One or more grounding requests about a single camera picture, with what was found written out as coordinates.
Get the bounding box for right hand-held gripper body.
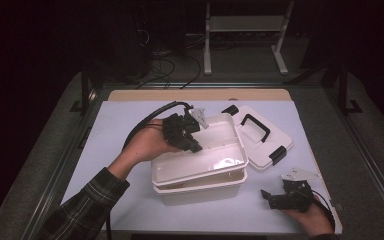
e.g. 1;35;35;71
279;167;322;214

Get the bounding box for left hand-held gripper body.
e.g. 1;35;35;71
162;107;211;146

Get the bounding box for white plastic tray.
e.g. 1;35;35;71
150;112;250;187

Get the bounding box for person's right hand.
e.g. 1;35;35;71
281;194;335;238

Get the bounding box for person's left hand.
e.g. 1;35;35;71
121;118;181;165

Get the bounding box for white table mat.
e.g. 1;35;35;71
60;99;343;235

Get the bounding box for grey metal stand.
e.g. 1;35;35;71
203;0;296;76

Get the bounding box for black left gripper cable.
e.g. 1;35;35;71
105;100;194;240

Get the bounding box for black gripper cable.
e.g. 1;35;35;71
299;188;336;231
105;100;194;240

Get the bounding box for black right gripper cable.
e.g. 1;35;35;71
299;188;336;231

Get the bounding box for black floor cables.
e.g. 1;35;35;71
134;49;203;90

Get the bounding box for white lid with black handle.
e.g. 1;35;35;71
221;104;294;172

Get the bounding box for metal frame rail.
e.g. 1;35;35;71
323;87;384;231
19;87;105;240

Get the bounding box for black frame post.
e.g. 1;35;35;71
337;64;364;116
69;63;98;116

